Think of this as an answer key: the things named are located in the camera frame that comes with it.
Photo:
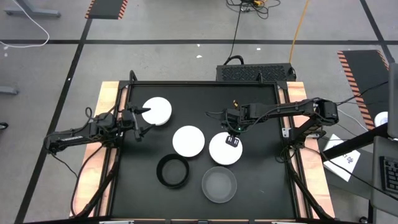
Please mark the white round object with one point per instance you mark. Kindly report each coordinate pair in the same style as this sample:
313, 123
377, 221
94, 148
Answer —
381, 119

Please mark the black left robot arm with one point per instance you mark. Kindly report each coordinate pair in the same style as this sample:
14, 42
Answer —
71, 138

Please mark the grey desk foot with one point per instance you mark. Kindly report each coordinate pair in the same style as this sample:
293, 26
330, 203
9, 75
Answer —
34, 13
7, 90

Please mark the grey bowl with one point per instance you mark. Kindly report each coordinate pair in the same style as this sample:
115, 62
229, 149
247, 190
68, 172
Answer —
219, 185

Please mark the black bowl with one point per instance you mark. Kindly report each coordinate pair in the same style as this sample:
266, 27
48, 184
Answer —
173, 172

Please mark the black desk beam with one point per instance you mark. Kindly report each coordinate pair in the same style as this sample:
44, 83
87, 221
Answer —
351, 144

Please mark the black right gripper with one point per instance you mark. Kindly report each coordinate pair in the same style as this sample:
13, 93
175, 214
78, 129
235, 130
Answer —
234, 119

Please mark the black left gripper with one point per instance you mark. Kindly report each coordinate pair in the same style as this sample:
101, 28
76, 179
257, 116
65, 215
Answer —
127, 119

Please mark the white bowl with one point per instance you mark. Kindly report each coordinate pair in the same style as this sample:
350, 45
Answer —
160, 112
188, 141
224, 154

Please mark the black caster wheel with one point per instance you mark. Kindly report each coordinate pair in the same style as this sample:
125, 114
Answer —
2, 126

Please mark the grey desk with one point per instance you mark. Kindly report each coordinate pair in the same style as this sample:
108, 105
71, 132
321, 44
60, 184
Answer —
377, 149

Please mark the black keyboard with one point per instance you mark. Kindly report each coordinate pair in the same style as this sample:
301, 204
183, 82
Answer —
391, 174

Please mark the grey monitor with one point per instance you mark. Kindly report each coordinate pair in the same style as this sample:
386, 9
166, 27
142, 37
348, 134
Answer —
393, 99

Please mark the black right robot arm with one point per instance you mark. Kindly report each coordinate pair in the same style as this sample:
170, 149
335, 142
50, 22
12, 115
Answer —
289, 109

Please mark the white paper sheet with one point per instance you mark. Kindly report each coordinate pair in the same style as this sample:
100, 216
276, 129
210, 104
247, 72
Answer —
343, 165

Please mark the black computer case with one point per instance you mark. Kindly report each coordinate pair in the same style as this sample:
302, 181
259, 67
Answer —
255, 73

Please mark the black mat orange-striped edges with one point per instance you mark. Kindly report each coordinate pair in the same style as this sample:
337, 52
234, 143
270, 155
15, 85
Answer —
367, 77
106, 9

